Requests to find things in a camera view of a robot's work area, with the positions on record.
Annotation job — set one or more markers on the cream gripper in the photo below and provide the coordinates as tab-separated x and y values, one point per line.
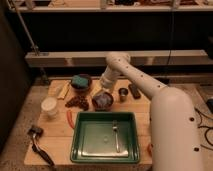
106	83

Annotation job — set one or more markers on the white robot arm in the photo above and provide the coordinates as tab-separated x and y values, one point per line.
174	133

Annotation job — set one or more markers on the dark brown bowl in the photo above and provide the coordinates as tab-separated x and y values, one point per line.
102	101

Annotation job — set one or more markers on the yellow cheese wedge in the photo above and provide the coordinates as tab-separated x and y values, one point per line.
96	89

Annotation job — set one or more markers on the small metal cup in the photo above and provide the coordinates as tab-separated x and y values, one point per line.
123	92

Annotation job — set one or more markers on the dark brown block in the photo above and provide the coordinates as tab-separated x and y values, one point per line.
134	91

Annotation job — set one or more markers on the wooden board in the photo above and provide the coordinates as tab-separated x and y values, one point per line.
58	135

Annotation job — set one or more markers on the teal sponge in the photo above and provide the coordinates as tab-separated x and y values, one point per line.
79	82

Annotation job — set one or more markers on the bunch of dark grapes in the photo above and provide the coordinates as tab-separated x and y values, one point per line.
78	101

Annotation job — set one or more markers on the metal spoon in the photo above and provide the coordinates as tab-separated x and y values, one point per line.
115	129

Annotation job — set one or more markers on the yellow banana piece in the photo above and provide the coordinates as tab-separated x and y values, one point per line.
63	91

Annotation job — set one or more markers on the green plastic tray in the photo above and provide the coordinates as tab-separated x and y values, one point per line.
94	138

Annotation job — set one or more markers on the white plastic cup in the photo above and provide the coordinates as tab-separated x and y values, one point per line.
49	106

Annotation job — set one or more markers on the metal pole stand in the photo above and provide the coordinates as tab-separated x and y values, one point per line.
34	47

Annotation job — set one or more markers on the black handled brush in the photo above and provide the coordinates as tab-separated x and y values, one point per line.
35	134

